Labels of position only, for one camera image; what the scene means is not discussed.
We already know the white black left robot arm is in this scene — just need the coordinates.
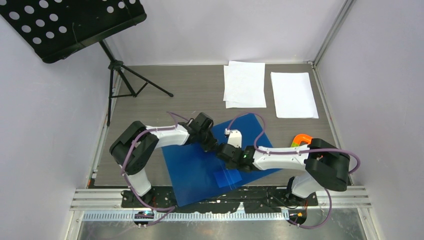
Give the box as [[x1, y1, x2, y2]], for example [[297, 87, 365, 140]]
[[109, 112, 218, 207]]

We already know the blue clip file folder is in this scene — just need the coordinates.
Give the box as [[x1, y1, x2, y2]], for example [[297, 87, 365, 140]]
[[161, 113, 280, 207]]

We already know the orange plastic toy piece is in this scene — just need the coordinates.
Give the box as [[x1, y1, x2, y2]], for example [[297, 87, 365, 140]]
[[291, 133, 313, 148]]

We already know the white paper stack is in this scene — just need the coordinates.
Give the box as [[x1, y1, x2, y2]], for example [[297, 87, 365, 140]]
[[223, 61, 267, 109]]

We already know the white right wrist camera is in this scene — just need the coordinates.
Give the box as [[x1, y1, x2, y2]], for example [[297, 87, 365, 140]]
[[224, 128, 242, 148]]

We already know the right white paper sheet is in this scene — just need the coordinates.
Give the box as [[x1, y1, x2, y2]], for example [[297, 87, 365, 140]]
[[270, 72, 319, 119]]

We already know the aluminium rail frame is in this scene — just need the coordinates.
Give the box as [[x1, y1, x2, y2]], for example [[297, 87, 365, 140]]
[[70, 186, 372, 222]]

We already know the black music stand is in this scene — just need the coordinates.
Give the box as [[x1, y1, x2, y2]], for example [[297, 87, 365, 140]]
[[0, 0, 173, 126]]

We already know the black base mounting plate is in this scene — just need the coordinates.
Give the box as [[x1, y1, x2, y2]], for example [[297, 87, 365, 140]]
[[141, 186, 318, 214]]

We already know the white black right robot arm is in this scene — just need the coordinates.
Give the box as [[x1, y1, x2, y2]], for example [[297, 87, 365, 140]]
[[216, 138, 350, 205]]

